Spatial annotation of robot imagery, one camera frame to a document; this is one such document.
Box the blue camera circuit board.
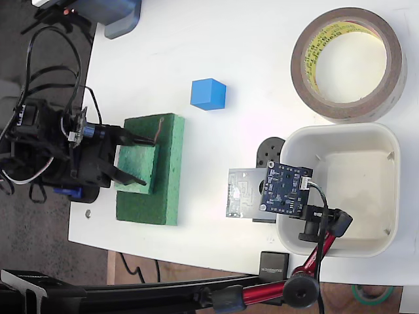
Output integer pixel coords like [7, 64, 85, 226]
[259, 160, 314, 217]

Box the green tape roll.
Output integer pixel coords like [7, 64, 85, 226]
[351, 284, 394, 304]

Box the black camera board cable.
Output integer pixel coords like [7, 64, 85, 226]
[307, 182, 330, 314]

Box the grey blue stand base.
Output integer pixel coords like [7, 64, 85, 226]
[70, 0, 142, 41]

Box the black round servo horn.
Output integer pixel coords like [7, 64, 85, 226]
[255, 136, 286, 169]

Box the small light green sponge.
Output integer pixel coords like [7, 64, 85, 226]
[114, 143, 161, 196]

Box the black six-joint robot arm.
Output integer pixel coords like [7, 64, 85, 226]
[0, 97, 101, 203]

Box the black cable under table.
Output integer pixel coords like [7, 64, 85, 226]
[119, 252, 162, 284]

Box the blue cube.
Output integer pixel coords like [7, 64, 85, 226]
[190, 78, 228, 113]

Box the silver circuit board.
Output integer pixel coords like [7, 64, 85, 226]
[225, 167, 266, 220]

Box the white square plastic container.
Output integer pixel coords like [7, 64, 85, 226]
[276, 122, 402, 258]

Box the red articulated camera holder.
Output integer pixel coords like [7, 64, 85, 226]
[209, 201, 354, 310]

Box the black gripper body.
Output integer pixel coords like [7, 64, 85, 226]
[69, 123, 119, 190]

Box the black looping arm cable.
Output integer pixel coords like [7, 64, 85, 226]
[19, 26, 103, 127]

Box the large brown tape roll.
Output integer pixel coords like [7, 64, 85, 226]
[290, 7, 409, 125]

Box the large green sponge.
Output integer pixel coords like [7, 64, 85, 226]
[115, 113, 186, 227]

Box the black clamp bar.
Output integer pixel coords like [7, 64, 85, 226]
[0, 268, 263, 314]

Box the small black box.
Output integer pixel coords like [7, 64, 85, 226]
[259, 251, 291, 279]

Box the gripper camera circuit board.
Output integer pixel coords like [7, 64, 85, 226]
[66, 107, 108, 148]

